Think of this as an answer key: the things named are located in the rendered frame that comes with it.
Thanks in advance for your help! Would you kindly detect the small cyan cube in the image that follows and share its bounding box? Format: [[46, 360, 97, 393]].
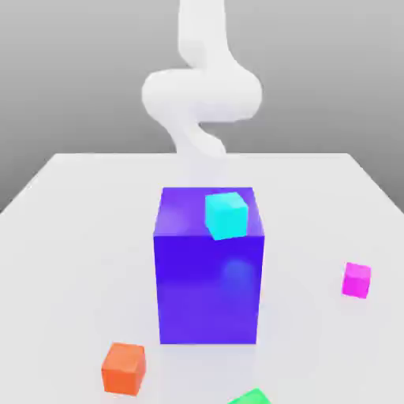
[[204, 191, 249, 241]]

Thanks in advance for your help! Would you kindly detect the small magenta cube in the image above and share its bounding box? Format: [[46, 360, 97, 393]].
[[341, 261, 372, 300]]

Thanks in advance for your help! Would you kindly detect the small orange cube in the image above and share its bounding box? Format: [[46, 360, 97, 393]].
[[100, 342, 147, 398]]

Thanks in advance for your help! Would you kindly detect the small green cube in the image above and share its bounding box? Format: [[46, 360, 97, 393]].
[[226, 387, 273, 404]]

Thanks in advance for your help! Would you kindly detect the large purple box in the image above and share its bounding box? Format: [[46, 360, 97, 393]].
[[152, 186, 265, 346]]

